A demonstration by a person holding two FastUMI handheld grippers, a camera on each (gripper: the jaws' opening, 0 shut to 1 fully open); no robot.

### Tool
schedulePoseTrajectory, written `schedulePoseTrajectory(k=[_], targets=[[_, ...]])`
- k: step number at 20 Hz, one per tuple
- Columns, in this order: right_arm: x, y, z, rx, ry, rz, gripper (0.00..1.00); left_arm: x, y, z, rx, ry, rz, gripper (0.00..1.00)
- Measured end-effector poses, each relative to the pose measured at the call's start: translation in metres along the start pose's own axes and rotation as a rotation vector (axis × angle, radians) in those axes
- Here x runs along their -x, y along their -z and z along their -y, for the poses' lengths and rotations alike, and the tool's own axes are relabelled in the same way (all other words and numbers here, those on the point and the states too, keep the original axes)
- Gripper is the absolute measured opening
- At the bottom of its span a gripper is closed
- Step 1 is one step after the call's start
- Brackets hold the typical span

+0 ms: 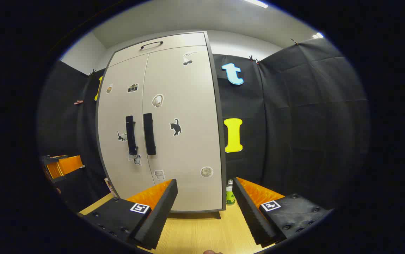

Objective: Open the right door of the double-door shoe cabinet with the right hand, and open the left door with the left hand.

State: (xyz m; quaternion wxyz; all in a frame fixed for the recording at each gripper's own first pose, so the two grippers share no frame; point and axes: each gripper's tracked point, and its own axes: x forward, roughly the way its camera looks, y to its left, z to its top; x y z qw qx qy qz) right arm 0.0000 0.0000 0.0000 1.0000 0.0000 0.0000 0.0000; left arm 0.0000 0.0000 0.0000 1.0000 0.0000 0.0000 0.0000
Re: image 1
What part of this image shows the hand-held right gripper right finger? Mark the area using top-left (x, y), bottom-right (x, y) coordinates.
top-left (232, 177), bottom-right (332, 248)

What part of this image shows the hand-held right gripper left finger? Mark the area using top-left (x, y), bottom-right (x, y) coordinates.
top-left (79, 179), bottom-right (178, 250)

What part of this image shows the grey double-door shoe cabinet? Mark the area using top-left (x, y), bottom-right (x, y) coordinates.
top-left (96, 31), bottom-right (227, 220)

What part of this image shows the shoe cabinet door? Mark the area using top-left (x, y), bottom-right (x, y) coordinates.
top-left (142, 46), bottom-right (223, 212)
top-left (97, 54), bottom-right (155, 198)

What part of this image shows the black door handle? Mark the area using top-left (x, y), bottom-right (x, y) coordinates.
top-left (125, 115), bottom-right (139, 156)
top-left (143, 113), bottom-right (157, 156)

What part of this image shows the green label bottle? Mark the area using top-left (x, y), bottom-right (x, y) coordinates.
top-left (226, 179), bottom-right (236, 206)

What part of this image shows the small white printed box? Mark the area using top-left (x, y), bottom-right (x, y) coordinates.
top-left (104, 177), bottom-right (117, 197)

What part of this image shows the black backdrop cloth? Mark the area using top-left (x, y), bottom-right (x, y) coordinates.
top-left (37, 37), bottom-right (370, 212)

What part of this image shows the long ceiling light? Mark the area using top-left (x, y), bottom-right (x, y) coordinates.
top-left (243, 0), bottom-right (269, 8)

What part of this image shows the thin black drawer handle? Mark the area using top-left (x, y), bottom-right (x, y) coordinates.
top-left (140, 41), bottom-right (164, 50)

